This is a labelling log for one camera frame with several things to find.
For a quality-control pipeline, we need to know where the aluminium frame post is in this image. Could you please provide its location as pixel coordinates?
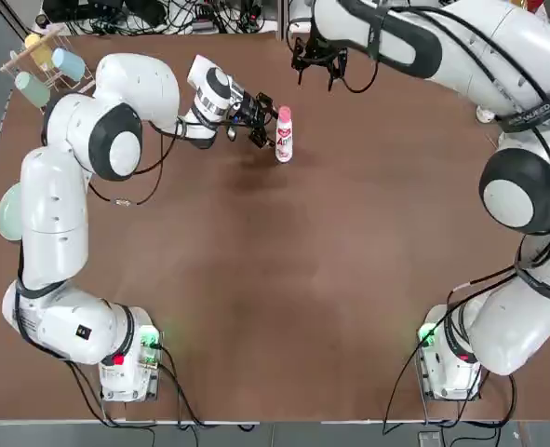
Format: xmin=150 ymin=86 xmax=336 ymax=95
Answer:
xmin=278 ymin=0 xmax=291 ymax=42

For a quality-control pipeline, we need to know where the pale green cup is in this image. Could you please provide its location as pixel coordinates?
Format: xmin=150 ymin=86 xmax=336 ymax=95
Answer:
xmin=14 ymin=70 xmax=52 ymax=108

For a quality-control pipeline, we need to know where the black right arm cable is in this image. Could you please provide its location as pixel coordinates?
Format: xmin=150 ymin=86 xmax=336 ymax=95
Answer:
xmin=367 ymin=0 xmax=550 ymax=355

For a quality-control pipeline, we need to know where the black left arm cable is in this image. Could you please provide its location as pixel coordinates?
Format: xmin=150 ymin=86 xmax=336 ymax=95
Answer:
xmin=86 ymin=114 xmax=238 ymax=209

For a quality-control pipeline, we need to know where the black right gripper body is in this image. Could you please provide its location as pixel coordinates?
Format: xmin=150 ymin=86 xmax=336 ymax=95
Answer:
xmin=302 ymin=33 xmax=346 ymax=64

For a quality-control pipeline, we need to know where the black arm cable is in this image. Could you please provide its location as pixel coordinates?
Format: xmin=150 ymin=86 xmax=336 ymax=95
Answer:
xmin=367 ymin=0 xmax=550 ymax=355
xmin=86 ymin=114 xmax=238 ymax=209

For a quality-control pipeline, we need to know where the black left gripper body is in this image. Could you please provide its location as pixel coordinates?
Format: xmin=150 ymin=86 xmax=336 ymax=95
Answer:
xmin=229 ymin=88 xmax=262 ymax=128

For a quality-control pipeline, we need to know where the wooden wire cup rack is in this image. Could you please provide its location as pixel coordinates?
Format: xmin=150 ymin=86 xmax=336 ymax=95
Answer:
xmin=0 ymin=25 xmax=98 ymax=124

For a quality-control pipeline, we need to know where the light blue cup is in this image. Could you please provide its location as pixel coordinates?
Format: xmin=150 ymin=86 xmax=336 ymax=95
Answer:
xmin=50 ymin=47 xmax=87 ymax=86

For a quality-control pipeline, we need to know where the black cable bundle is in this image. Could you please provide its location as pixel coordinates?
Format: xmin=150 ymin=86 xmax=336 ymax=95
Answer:
xmin=125 ymin=0 xmax=280 ymax=36

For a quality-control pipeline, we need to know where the yellow cup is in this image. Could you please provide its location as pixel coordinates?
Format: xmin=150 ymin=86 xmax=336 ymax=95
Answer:
xmin=24 ymin=33 xmax=56 ymax=71

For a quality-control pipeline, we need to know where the pale green plate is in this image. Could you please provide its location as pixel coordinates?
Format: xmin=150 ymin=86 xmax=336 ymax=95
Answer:
xmin=0 ymin=182 xmax=24 ymax=243

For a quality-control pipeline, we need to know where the white drink bottle red label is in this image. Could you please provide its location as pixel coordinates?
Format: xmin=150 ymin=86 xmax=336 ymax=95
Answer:
xmin=274 ymin=115 xmax=295 ymax=164

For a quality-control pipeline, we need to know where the black electronic device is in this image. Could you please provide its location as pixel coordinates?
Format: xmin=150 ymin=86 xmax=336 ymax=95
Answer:
xmin=41 ymin=0 xmax=127 ymax=23

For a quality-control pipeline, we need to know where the black base cable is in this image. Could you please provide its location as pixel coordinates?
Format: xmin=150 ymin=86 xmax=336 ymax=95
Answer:
xmin=381 ymin=334 xmax=517 ymax=437
xmin=64 ymin=344 xmax=257 ymax=432

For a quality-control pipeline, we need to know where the black left base cable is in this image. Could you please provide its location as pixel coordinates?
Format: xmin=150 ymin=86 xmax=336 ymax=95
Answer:
xmin=64 ymin=344 xmax=257 ymax=432

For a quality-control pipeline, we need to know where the white side table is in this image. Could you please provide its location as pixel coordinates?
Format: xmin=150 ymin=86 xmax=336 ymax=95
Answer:
xmin=288 ymin=0 xmax=315 ymax=33

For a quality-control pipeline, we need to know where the black right base cable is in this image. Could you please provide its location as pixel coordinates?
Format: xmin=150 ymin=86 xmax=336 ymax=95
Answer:
xmin=381 ymin=334 xmax=517 ymax=437

